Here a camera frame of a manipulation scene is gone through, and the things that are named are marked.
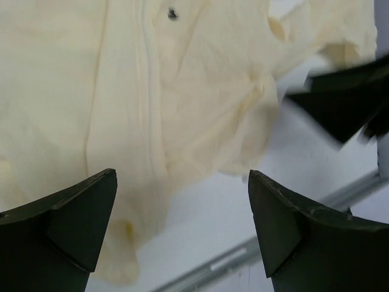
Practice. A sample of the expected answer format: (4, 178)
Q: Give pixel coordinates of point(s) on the aluminium table frame rail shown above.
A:
(249, 252)

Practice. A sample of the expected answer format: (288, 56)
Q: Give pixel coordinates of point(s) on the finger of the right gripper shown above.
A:
(346, 101)

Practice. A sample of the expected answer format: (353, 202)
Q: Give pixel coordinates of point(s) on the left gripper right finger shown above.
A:
(306, 246)

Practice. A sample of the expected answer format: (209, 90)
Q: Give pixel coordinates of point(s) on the cream yellow jacket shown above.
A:
(166, 93)

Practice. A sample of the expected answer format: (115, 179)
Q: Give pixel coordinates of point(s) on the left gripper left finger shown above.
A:
(53, 244)

